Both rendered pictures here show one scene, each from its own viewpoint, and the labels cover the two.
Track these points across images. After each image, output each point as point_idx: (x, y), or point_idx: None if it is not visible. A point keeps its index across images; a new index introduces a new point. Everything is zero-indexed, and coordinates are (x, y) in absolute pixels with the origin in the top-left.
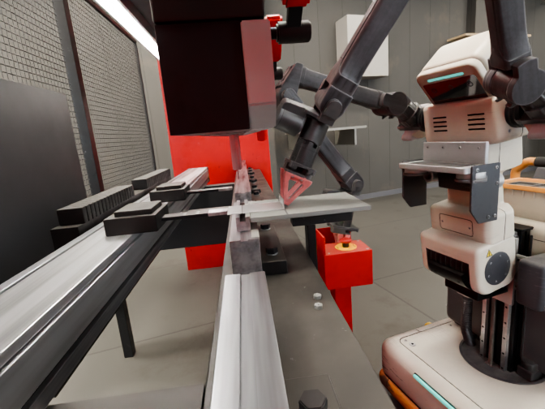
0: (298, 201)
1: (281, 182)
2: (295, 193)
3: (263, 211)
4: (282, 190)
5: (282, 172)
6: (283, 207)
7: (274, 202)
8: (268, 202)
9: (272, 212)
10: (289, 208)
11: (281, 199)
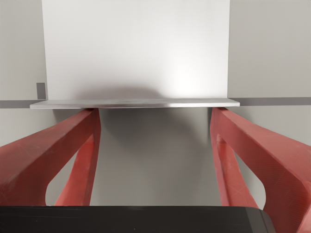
0: (189, 186)
1: (245, 135)
2: (63, 187)
3: (43, 0)
4: (224, 129)
5: (283, 184)
6: (54, 100)
7: (211, 69)
8: (248, 36)
9: (12, 39)
10: (47, 127)
11: (137, 101)
